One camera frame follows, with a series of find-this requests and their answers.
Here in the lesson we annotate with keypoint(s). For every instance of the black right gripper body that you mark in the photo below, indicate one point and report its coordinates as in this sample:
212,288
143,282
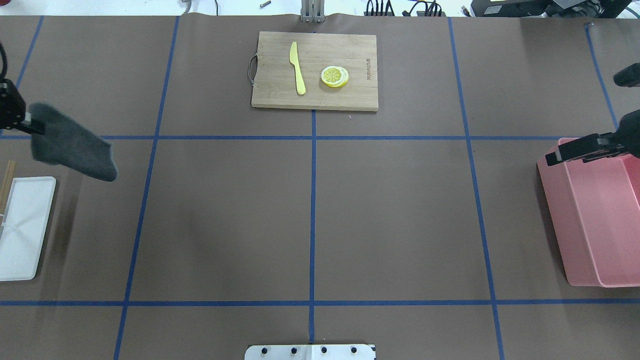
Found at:
631,131

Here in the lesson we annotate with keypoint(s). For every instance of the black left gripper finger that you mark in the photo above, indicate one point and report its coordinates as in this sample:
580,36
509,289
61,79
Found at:
33,127

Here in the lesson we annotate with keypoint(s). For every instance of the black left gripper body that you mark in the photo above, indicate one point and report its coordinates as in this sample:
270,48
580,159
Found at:
12,108

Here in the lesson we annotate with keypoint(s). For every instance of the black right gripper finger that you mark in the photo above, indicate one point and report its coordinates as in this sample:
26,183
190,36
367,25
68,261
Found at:
587,149

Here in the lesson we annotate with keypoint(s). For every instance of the grey and pink cloth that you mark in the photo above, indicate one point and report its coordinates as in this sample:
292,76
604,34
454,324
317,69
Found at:
67,143

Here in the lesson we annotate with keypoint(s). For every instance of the wooden rack rod near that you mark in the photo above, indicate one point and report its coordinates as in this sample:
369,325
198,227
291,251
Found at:
6,185

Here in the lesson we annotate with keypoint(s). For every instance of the pink plastic bin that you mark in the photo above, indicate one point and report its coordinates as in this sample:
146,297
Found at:
594,208

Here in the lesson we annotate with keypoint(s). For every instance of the white rectangular tray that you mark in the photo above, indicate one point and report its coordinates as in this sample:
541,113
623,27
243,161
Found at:
24,225

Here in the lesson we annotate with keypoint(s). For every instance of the yellow lemon slices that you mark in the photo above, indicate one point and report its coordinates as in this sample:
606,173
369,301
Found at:
334,76

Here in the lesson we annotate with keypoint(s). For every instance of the bamboo cutting board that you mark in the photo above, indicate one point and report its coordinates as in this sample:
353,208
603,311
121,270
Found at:
274,80

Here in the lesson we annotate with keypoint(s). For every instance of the yellow plastic knife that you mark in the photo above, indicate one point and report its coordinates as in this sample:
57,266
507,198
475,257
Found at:
300,86

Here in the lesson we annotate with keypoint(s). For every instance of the aluminium frame post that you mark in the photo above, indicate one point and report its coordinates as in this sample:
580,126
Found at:
313,11

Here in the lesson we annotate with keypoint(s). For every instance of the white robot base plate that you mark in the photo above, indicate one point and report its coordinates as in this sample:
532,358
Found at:
311,352

